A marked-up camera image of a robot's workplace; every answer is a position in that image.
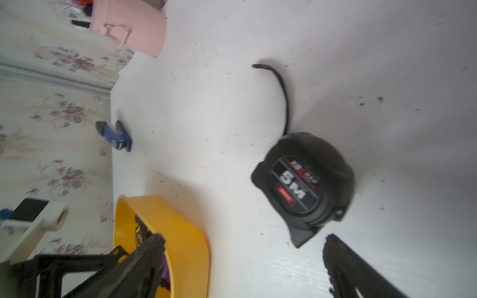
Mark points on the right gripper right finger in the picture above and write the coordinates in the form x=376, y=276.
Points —
x=351, y=276

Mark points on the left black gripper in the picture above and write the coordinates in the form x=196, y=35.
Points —
x=42, y=276

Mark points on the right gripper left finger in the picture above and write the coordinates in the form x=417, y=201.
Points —
x=138, y=276

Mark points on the purple tape measure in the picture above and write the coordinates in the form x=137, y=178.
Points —
x=165, y=281

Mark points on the yellow plastic storage box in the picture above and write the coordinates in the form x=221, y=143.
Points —
x=186, y=250

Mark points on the black 5M tape measure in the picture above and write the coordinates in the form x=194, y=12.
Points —
x=305, y=178

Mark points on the pink pen holder cup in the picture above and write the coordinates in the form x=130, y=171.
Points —
x=133, y=24

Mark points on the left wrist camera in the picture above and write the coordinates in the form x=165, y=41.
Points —
x=24, y=227

